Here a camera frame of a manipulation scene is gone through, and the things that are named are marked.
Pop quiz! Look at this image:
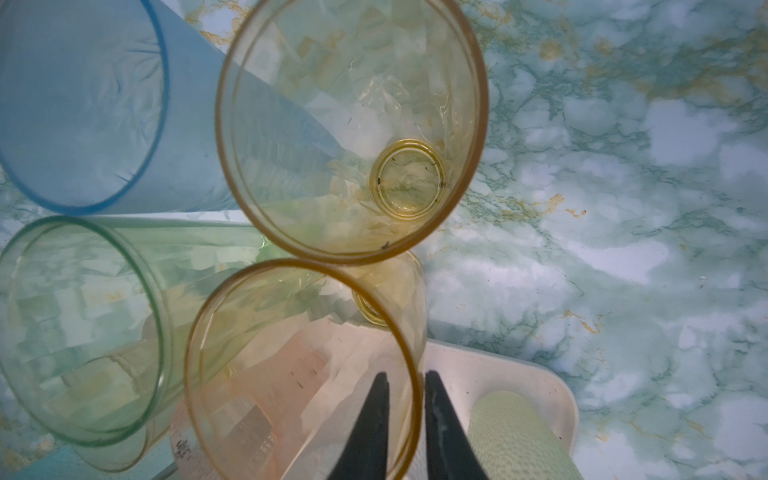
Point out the tall green tumbler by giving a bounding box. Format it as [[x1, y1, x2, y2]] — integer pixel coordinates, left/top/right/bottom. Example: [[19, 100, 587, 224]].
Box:
[[1, 216, 283, 473]]

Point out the short green cup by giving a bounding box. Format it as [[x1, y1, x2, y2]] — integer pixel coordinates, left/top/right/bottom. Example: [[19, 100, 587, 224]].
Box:
[[468, 390, 582, 480]]

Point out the tall amber tumbler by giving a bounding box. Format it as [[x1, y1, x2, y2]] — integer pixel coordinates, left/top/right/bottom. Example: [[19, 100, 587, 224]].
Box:
[[184, 252, 427, 479]]

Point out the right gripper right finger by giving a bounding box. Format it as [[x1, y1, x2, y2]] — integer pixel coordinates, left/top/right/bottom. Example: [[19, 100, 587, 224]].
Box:
[[425, 370, 488, 480]]

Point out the beige plastic tray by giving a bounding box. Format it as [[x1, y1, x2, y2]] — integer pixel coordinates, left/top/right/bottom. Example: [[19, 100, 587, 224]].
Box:
[[156, 339, 579, 479]]

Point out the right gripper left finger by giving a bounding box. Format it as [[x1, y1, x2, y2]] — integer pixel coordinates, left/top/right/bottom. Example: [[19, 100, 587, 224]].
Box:
[[328, 372, 390, 480]]

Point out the tall yellow-olive tumbler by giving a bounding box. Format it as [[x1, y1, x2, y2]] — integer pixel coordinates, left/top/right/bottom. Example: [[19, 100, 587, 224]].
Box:
[[215, 1, 489, 265]]

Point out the tall frosted blue tumbler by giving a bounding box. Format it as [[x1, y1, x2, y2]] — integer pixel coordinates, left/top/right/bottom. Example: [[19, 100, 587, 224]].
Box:
[[1, 1, 237, 216]]

